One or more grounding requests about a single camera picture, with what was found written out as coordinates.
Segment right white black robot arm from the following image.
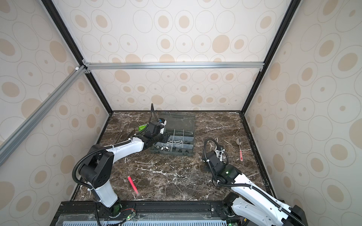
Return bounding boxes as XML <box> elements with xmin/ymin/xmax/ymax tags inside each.
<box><xmin>203</xmin><ymin>151</ymin><xmax>308</xmax><ymax>226</ymax></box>

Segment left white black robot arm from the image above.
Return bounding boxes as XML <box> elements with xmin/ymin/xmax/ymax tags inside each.
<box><xmin>72</xmin><ymin>118</ymin><xmax>169</xmax><ymax>208</ymax></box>

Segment green snack packet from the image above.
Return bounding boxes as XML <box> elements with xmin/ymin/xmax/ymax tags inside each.
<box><xmin>138</xmin><ymin>124</ymin><xmax>148</xmax><ymax>132</ymax></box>

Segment metal tongs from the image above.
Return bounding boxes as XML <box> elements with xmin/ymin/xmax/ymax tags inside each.
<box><xmin>115</xmin><ymin>127</ymin><xmax>136</xmax><ymax>144</ymax></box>

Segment clear grey compartment organizer box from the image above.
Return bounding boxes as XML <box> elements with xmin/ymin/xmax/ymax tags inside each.
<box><xmin>150</xmin><ymin>112</ymin><xmax>196</xmax><ymax>157</ymax></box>

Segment pink marker pen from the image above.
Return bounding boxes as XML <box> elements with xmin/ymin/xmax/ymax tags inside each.
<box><xmin>128</xmin><ymin>176</ymin><xmax>139</xmax><ymax>195</ymax></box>

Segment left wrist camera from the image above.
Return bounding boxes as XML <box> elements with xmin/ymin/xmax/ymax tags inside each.
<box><xmin>158</xmin><ymin>118</ymin><xmax>167</xmax><ymax>134</ymax></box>

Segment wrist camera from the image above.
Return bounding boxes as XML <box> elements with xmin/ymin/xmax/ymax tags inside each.
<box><xmin>158</xmin><ymin>118</ymin><xmax>167</xmax><ymax>134</ymax></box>
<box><xmin>215</xmin><ymin>149</ymin><xmax>225</xmax><ymax>162</ymax></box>

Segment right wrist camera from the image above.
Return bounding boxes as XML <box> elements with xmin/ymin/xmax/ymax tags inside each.
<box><xmin>215</xmin><ymin>149</ymin><xmax>225</xmax><ymax>162</ymax></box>

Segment pink handled metal spoon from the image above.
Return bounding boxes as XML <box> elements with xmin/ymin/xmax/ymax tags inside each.
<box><xmin>236</xmin><ymin>138</ymin><xmax>243</xmax><ymax>161</ymax></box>

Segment aluminium frame bar back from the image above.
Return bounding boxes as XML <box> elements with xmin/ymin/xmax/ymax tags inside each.
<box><xmin>85</xmin><ymin>62</ymin><xmax>264</xmax><ymax>70</ymax></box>

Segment aluminium frame bar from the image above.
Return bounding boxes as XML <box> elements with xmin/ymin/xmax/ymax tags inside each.
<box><xmin>1</xmin><ymin>66</ymin><xmax>85</xmax><ymax>165</ymax></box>
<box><xmin>85</xmin><ymin>62</ymin><xmax>264</xmax><ymax>70</ymax></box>

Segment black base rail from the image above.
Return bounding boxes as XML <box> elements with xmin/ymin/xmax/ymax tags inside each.
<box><xmin>50</xmin><ymin>200</ymin><xmax>295</xmax><ymax>226</ymax></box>

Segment aluminium frame bar left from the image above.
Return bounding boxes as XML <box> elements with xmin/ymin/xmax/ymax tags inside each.
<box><xmin>1</xmin><ymin>66</ymin><xmax>85</xmax><ymax>165</ymax></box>

